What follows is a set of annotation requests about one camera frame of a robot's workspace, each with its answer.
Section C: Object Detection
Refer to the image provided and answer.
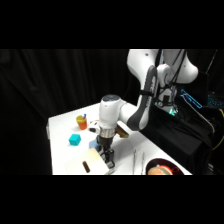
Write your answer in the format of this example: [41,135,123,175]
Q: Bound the black robot stand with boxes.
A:
[139,96,216,176]

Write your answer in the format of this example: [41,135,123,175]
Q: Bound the black bowl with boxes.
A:
[145,157,185,176]

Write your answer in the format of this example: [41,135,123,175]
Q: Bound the blue lit device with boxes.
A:
[180,88,204,110]

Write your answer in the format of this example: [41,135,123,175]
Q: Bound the small wooden drawer box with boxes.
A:
[64,147,112,176]

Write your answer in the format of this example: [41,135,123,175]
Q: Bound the metal tongs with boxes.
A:
[132,148,146,176]

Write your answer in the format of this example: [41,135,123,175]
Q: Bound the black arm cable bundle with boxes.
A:
[156,49,188,109]

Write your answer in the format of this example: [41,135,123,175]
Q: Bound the yellow cable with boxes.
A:
[213,109,224,153]

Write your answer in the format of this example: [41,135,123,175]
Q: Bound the orange cup with yellow rim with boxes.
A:
[75,114,89,131]

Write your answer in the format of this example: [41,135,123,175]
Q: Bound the blue teddy bear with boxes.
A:
[88,137,101,151]

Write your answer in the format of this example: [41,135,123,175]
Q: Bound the black curtain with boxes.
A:
[0,49,224,176]

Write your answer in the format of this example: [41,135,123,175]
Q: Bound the bread bun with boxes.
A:
[147,165,172,176]

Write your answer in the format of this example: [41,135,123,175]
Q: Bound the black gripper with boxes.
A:
[97,135,117,169]

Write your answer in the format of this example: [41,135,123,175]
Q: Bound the teal cube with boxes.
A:
[68,133,82,147]

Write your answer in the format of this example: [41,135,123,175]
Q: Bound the white tablecloth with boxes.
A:
[47,101,193,176]

